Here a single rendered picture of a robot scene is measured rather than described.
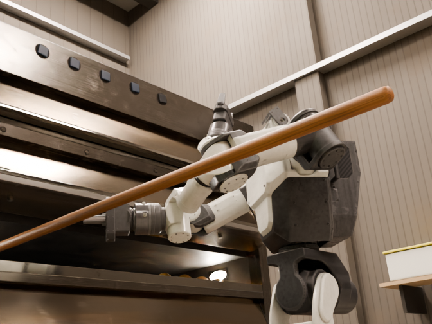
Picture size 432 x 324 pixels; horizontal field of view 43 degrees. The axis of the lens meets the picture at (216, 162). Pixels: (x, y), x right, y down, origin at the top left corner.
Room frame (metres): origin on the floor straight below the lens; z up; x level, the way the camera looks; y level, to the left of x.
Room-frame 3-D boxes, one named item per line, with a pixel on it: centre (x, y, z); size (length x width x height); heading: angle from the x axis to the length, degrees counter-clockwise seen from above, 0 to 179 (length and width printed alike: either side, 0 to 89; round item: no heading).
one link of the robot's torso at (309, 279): (1.60, -0.22, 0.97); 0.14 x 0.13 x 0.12; 49
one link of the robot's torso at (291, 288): (1.65, -0.26, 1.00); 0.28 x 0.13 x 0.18; 139
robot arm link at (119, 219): (1.48, 0.26, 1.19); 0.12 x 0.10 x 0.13; 104
